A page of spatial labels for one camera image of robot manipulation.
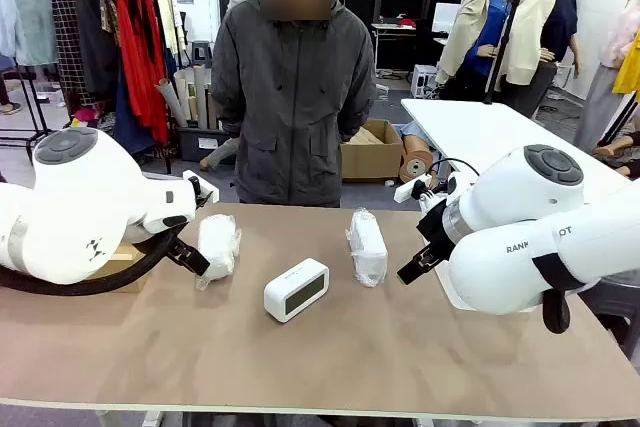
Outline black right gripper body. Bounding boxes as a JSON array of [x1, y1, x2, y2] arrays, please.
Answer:
[[416, 199, 461, 261]]

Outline bubble-wrapped white clock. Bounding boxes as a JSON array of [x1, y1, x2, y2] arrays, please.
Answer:
[[193, 214, 243, 292], [345, 207, 389, 289]]

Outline white unwrapped digital clock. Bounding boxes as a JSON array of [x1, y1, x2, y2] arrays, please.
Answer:
[[263, 257, 331, 324]]

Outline clear plastic container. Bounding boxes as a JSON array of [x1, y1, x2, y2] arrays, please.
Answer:
[[433, 261, 457, 301]]

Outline open brown cardboard box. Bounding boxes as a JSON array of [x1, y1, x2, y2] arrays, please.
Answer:
[[84, 241, 152, 294]]

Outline brown paper roll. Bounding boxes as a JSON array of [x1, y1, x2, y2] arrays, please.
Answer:
[[398, 134, 436, 187]]

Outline large brown cardboard box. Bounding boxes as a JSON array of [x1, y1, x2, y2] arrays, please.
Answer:
[[340, 119, 406, 183]]

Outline lying mannequin in grey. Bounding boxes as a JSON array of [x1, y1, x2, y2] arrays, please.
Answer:
[[199, 136, 241, 171]]

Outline white table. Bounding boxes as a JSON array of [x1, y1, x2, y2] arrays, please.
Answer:
[[400, 96, 632, 198]]

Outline dark plastic bin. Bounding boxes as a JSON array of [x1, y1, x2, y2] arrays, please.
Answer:
[[177, 124, 236, 163]]

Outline navy hanging garment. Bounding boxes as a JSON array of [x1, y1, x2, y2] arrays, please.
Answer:
[[113, 66, 157, 156]]

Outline white computer case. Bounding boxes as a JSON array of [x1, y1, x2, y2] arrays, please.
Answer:
[[410, 64, 440, 99]]

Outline grey cardboard tube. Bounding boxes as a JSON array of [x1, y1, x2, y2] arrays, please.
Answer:
[[154, 77, 189, 128]]

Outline beige paper tube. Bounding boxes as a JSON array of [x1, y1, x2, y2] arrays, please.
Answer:
[[193, 64, 209, 131]]

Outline cream paper tube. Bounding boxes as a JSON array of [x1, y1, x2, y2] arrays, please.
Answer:
[[173, 69, 196, 124]]

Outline seated mannequin legs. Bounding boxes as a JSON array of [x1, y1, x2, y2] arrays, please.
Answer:
[[592, 129, 640, 179]]

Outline person in grey jacket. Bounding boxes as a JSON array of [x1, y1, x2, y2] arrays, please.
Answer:
[[210, 0, 377, 208]]

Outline black tripod pole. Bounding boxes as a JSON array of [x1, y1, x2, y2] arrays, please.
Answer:
[[482, 0, 531, 106]]

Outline black plastic stool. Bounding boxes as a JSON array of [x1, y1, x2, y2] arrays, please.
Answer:
[[579, 280, 640, 348]]

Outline white desk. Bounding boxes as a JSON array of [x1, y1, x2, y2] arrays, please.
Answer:
[[370, 21, 417, 73]]

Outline grey plastic stool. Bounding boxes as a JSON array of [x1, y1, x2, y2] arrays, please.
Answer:
[[189, 40, 214, 68]]

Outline red hanging dress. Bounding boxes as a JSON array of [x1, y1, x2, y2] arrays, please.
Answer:
[[110, 0, 171, 146]]

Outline mannequin with blue shirt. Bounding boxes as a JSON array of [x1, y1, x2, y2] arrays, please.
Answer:
[[434, 0, 521, 103]]

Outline mannequin with yellow garment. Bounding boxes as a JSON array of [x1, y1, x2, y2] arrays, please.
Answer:
[[573, 0, 640, 153]]

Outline white monitor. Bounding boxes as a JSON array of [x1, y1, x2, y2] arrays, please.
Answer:
[[432, 1, 462, 34]]

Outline mannequin with navy top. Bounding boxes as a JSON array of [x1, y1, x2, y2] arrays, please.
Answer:
[[504, 0, 584, 118]]

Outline black hanging garment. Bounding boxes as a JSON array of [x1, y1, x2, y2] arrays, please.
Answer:
[[74, 0, 120, 101]]

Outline cream hanging garment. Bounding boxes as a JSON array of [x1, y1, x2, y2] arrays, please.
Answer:
[[152, 0, 187, 61]]

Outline dark checked garment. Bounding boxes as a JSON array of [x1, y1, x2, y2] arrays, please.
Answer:
[[49, 0, 84, 96]]

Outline light blue fuzzy garment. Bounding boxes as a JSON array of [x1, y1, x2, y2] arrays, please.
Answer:
[[0, 0, 59, 68]]

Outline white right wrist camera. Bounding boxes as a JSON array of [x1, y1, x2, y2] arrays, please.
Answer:
[[394, 174, 434, 206]]

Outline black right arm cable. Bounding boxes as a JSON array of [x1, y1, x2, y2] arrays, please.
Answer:
[[530, 254, 584, 334]]

